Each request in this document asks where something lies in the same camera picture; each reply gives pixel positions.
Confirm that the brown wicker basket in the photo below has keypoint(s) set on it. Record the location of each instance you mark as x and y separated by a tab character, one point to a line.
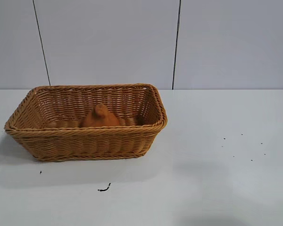
85	141

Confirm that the orange with knobbed top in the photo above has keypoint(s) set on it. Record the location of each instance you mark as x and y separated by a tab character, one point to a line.
100	118

